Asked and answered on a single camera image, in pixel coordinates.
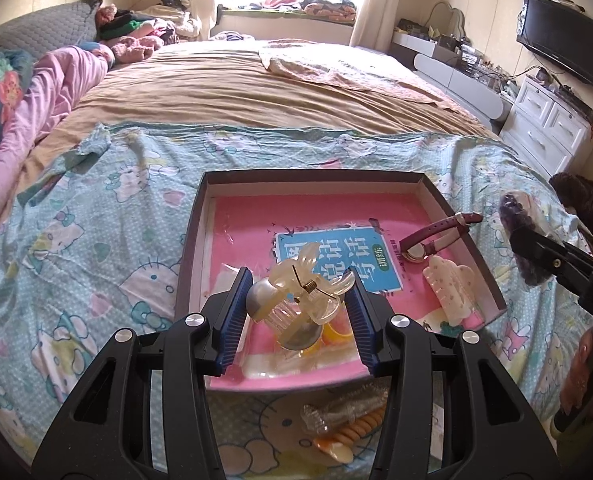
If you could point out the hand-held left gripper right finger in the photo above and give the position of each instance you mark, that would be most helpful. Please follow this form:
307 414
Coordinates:
361 320

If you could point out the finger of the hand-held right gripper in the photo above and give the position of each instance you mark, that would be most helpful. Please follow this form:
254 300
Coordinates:
541 255

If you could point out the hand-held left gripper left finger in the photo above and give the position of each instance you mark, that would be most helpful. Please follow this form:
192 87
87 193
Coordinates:
234 315

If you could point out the yellow bangle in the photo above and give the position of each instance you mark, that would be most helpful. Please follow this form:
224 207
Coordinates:
337 334

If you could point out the clear plastic bag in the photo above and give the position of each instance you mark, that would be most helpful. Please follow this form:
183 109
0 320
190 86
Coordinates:
266 367

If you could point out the cream pearl hair claw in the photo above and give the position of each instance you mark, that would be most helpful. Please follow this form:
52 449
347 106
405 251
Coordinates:
296 295

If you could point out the dark shallow cardboard box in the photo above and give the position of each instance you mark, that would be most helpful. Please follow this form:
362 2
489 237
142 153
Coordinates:
189 240

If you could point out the cream cloud-shaped hair claw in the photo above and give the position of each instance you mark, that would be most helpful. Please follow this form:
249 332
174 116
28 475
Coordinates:
456 290

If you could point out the dark brown plush toy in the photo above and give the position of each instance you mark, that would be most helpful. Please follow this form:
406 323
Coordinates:
581 200

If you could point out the clear hair claw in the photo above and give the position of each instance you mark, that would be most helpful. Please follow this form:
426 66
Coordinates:
341 402

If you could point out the pink book with blue label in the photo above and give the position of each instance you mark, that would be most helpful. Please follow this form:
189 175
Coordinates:
246 230

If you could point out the orange hair clip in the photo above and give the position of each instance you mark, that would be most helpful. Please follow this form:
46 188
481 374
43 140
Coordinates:
334 450

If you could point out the white drawer cabinet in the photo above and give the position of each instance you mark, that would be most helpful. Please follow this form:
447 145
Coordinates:
541 120

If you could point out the blue cartoon printed bed sheet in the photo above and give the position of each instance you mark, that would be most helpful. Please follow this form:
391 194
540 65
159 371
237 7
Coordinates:
101 240

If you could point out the white low desk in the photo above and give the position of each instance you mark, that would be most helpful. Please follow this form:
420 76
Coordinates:
456 77

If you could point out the black flat television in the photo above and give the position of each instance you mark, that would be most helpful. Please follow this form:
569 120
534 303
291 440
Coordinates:
561 35

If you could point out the tan blanket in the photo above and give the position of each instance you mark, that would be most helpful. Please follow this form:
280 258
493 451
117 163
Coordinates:
201 85

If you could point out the thin pink floral blanket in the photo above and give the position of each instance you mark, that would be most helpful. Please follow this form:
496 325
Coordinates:
346 72

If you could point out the pink quilt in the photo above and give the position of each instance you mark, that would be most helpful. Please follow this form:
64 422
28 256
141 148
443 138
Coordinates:
41 100

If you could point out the cream curtain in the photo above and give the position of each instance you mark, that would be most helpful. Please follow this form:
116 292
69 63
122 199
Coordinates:
396 0

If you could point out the pile of clothes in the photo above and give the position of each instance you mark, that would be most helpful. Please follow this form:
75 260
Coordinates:
146 30

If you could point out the folded blankets on windowsill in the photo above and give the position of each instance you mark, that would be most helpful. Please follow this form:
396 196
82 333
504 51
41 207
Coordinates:
301 5

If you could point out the grey quilted pillow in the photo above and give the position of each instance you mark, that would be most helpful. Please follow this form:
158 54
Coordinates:
51 22

